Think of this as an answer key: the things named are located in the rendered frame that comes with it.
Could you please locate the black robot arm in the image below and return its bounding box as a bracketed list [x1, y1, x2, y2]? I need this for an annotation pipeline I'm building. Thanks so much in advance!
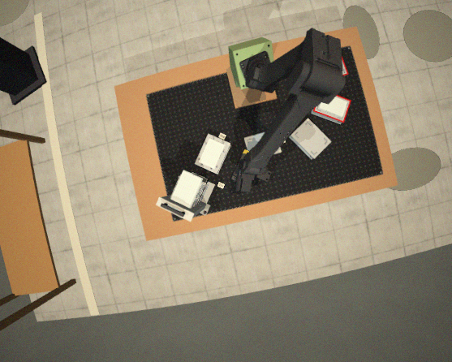
[235, 28, 346, 192]

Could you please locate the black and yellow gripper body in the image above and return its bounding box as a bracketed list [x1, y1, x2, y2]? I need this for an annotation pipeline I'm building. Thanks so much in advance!
[232, 153, 246, 181]

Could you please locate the grey shelf rack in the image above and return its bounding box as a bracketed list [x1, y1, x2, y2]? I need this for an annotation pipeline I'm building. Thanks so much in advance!
[162, 181, 215, 217]

